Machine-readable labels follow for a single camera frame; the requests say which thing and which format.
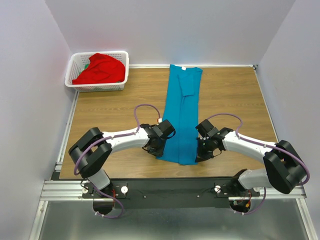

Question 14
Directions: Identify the white plastic basket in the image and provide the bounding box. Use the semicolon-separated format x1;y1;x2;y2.
64;50;129;92

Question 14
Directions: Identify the blue t shirt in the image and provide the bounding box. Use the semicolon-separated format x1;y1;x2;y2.
158;64;203;166

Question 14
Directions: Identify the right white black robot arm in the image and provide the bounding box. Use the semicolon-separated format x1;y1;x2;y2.
196;125;310;196

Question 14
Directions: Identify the red t shirt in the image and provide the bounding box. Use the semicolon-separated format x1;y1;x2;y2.
72;53;126;85

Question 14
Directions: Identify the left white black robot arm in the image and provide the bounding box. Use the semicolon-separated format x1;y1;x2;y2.
68;120;176;198

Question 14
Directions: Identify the aluminium frame rail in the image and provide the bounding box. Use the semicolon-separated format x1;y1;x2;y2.
257;177;320;240

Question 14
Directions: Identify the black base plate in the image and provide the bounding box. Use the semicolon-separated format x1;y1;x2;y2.
82;176;261;210

